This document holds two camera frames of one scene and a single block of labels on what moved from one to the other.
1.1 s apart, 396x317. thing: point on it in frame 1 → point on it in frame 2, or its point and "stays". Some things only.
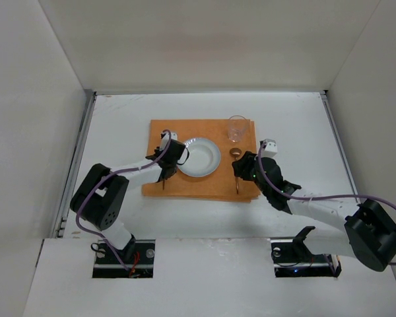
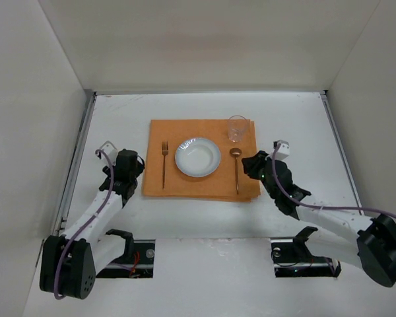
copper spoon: (235, 152) stays
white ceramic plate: (204, 158) stays
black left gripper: (165, 165) → (138, 166)
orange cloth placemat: (221, 185) stays
